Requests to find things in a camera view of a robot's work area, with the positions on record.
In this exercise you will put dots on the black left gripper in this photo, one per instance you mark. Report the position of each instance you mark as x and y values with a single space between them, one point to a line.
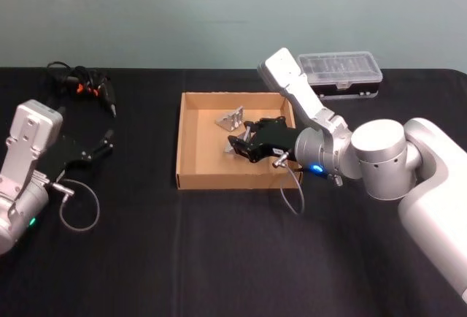
62 154

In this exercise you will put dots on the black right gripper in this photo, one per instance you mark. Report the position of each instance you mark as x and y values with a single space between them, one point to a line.
275 140

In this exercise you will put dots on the small silver metal piece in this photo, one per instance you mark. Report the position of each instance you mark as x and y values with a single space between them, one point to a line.
230 150

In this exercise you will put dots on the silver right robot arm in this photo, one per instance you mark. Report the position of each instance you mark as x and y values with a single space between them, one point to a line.
379 156

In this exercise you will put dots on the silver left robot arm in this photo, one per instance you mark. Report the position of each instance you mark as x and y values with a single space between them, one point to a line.
22 200

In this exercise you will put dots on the shallow brown cardboard tray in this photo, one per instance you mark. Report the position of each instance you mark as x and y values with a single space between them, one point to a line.
204 141

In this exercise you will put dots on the clear plastic case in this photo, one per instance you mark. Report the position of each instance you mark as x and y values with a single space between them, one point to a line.
339 70

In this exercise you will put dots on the black table cloth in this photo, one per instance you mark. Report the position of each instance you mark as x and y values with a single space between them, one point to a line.
219 251

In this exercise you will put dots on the silver metal angle bracket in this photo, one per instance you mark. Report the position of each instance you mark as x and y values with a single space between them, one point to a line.
229 119

